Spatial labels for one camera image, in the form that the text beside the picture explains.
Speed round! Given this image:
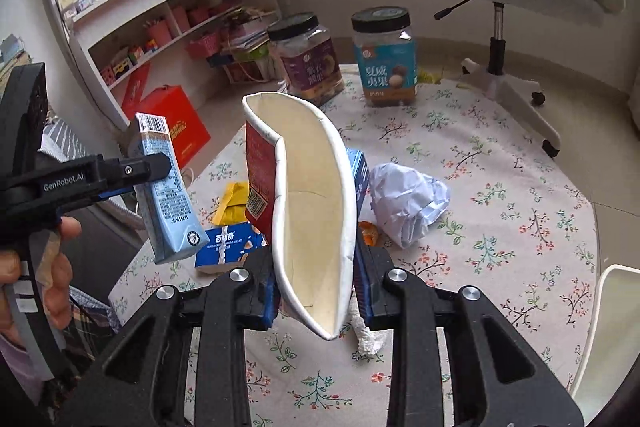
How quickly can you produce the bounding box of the person's left hand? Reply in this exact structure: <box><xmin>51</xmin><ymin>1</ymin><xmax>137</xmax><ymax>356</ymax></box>
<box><xmin>0</xmin><ymin>216</ymin><xmax>83</xmax><ymax>332</ymax></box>

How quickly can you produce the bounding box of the white office chair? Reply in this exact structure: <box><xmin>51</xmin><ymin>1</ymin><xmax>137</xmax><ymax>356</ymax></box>
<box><xmin>390</xmin><ymin>0</ymin><xmax>626</xmax><ymax>158</ymax></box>

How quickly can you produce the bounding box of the purple label plastic jar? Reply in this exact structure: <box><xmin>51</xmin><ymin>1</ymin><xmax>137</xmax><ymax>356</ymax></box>
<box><xmin>266</xmin><ymin>13</ymin><xmax>346</xmax><ymax>106</ymax></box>

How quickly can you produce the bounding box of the striped grey cloth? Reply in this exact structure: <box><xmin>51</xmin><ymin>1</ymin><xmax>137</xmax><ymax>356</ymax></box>
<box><xmin>40</xmin><ymin>117</ymin><xmax>143</xmax><ymax>230</ymax></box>

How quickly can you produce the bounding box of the dark blue small box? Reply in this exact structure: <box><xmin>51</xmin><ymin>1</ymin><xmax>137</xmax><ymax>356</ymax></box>
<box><xmin>345</xmin><ymin>148</ymin><xmax>372</xmax><ymax>220</ymax></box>

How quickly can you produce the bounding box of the person's left forearm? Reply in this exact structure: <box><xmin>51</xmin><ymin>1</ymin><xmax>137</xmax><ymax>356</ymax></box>
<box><xmin>0</xmin><ymin>332</ymin><xmax>41</xmax><ymax>404</ymax></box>

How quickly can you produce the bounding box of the dark grey armchair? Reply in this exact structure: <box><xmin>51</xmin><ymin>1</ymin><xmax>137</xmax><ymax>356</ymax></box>
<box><xmin>70</xmin><ymin>207</ymin><xmax>146</xmax><ymax>308</ymax></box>

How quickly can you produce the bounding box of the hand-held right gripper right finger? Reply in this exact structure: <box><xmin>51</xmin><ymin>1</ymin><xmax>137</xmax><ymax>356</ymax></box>
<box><xmin>354</xmin><ymin>243</ymin><xmax>586</xmax><ymax>427</ymax></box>

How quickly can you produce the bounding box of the red paper bag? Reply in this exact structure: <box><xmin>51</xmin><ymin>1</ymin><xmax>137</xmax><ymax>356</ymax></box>
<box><xmin>121</xmin><ymin>62</ymin><xmax>152</xmax><ymax>118</ymax></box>

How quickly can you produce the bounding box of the plaid cloth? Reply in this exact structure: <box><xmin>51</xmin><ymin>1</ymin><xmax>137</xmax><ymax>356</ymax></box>
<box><xmin>65</xmin><ymin>287</ymin><xmax>121</xmax><ymax>358</ymax></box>

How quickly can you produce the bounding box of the blue white biscuit box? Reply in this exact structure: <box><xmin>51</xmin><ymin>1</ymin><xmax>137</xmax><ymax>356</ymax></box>
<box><xmin>194</xmin><ymin>222</ymin><xmax>268</xmax><ymax>275</ymax></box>

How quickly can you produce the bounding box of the orange peel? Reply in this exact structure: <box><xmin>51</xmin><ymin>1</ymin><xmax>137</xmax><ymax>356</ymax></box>
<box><xmin>359</xmin><ymin>221</ymin><xmax>381</xmax><ymax>248</ymax></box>

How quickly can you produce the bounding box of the yellow snack packet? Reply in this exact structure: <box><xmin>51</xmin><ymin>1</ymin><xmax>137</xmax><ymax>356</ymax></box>
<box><xmin>211</xmin><ymin>182</ymin><xmax>251</xmax><ymax>228</ymax></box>

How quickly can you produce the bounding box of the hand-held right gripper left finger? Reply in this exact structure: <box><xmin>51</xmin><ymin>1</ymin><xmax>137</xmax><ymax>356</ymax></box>
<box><xmin>55</xmin><ymin>252</ymin><xmax>278</xmax><ymax>427</ymax></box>

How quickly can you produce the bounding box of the crumpled white paper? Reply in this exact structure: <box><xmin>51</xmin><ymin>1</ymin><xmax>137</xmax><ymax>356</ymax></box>
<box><xmin>369</xmin><ymin>162</ymin><xmax>451</xmax><ymax>249</ymax></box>

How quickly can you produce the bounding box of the blue milk carton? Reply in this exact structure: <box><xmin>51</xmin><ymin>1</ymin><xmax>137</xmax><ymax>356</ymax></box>
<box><xmin>127</xmin><ymin>113</ymin><xmax>211</xmax><ymax>264</ymax></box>

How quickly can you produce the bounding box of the red gift bag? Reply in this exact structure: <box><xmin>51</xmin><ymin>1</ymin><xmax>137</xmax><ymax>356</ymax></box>
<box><xmin>135</xmin><ymin>86</ymin><xmax>212</xmax><ymax>170</ymax></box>

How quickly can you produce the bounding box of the pink storage basket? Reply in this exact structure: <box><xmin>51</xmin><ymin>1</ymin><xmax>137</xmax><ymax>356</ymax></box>
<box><xmin>186</xmin><ymin>32</ymin><xmax>222</xmax><ymax>60</ymax></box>

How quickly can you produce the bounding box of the crushed red white paper cup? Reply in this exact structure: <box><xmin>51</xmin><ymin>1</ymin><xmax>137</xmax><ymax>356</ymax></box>
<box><xmin>242</xmin><ymin>92</ymin><xmax>358</xmax><ymax>340</ymax></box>

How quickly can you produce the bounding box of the blue label plastic jar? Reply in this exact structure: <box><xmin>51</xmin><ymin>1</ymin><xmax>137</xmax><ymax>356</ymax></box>
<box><xmin>351</xmin><ymin>7</ymin><xmax>418</xmax><ymax>108</ymax></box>

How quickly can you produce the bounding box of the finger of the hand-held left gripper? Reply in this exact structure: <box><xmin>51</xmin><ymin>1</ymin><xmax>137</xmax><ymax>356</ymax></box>
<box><xmin>0</xmin><ymin>151</ymin><xmax>174</xmax><ymax>221</ymax></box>

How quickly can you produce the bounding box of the twisted white tissue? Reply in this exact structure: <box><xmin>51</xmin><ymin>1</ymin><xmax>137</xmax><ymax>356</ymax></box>
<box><xmin>345</xmin><ymin>292</ymin><xmax>386</xmax><ymax>358</ymax></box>

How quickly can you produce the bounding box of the white bin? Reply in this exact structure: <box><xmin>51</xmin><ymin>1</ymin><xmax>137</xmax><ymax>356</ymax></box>
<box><xmin>570</xmin><ymin>264</ymin><xmax>640</xmax><ymax>413</ymax></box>

